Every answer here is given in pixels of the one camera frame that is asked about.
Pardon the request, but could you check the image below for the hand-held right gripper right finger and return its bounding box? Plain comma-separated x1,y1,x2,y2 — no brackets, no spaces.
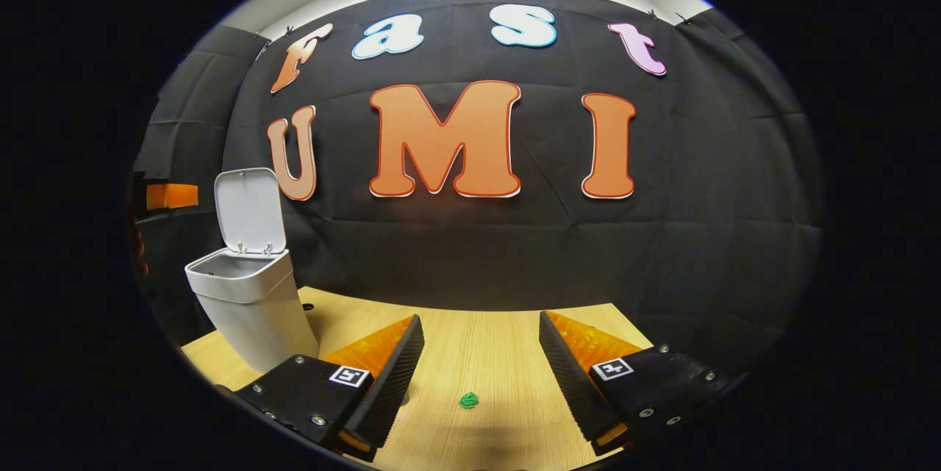
539,310,736,457

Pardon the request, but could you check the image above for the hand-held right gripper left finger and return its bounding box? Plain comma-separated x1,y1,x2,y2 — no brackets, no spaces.
235,314,426,463

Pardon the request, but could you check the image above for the white desktop garbage bin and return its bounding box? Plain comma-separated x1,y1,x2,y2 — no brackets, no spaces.
185,168,321,375

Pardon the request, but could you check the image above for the wooden desktop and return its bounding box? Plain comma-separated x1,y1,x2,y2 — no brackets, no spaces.
180,286,655,471

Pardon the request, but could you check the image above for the black backdrop cloth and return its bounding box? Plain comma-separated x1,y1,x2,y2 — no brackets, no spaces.
132,0,824,369

